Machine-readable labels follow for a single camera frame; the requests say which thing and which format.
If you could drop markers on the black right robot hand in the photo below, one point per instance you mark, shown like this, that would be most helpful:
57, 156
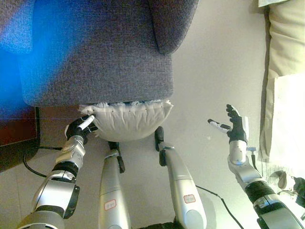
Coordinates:
237, 128

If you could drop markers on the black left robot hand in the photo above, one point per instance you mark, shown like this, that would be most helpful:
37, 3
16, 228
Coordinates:
76, 130

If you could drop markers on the white fringed throw pillow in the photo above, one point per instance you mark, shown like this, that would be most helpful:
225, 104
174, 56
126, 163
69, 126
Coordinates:
128, 126

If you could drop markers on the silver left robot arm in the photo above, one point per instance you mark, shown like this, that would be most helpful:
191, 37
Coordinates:
57, 188

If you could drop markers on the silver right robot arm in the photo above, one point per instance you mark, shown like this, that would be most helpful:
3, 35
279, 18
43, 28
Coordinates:
247, 171

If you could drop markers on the white bed pillow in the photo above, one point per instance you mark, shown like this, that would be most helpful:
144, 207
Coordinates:
269, 2

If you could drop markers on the blue white wrist tag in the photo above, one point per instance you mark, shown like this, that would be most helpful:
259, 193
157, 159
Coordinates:
251, 149

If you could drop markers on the white bed sheet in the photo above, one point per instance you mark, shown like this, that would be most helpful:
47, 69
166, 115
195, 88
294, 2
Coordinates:
289, 119

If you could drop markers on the black left robot foot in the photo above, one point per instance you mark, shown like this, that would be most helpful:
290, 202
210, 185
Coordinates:
120, 162

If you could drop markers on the brown wooden wardrobe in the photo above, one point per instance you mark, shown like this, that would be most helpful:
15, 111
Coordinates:
16, 128

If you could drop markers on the grey fabric tub armchair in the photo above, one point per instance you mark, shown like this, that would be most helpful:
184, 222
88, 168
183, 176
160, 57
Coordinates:
107, 71

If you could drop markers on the silver left robot leg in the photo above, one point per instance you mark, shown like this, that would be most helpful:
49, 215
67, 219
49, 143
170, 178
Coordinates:
112, 190

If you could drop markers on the grey black crumpled clutter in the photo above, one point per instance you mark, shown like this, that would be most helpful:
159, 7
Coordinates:
297, 188

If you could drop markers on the cream duvet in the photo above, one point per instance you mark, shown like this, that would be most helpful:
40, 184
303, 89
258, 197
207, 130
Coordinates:
288, 38

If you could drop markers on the black robot waist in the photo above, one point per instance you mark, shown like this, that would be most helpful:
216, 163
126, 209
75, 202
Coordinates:
162, 225

